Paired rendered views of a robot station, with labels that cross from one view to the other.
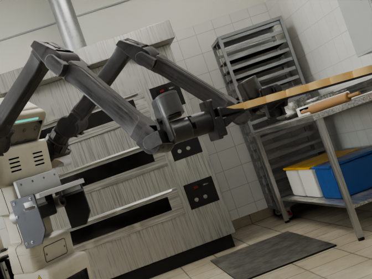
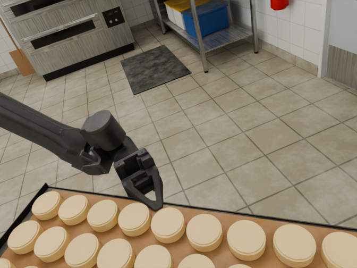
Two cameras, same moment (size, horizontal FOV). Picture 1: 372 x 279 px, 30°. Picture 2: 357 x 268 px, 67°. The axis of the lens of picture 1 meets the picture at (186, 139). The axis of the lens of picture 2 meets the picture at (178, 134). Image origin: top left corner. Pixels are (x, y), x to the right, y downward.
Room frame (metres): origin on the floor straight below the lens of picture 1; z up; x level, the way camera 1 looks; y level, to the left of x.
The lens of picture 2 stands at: (1.82, -0.40, 1.34)
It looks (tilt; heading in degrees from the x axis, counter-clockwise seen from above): 37 degrees down; 1
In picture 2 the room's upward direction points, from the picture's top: 18 degrees counter-clockwise
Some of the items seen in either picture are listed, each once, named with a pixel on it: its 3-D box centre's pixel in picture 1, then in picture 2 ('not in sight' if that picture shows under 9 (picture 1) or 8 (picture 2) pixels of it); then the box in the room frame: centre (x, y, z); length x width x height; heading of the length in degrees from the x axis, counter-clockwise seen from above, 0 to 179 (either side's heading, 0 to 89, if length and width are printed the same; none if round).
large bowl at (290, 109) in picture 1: (292, 109); not in sight; (6.03, -0.96, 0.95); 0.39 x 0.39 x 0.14
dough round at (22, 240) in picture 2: not in sight; (26, 236); (2.11, -0.11, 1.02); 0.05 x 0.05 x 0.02
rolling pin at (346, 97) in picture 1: (329, 103); not in sight; (4.81, -1.02, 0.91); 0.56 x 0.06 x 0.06; 36
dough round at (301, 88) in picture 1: (295, 91); not in sight; (1.74, -0.30, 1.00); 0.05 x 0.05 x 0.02
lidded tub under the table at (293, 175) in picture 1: (317, 173); (183, 8); (6.03, -0.98, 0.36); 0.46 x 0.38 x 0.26; 96
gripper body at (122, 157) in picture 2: (269, 102); (134, 168); (2.22, -0.29, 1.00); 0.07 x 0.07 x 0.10; 19
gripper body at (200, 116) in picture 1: (202, 123); not in sight; (1.74, -0.05, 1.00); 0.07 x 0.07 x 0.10; 18
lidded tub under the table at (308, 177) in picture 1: (332, 173); (192, 13); (5.63, -1.03, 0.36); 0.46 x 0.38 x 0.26; 98
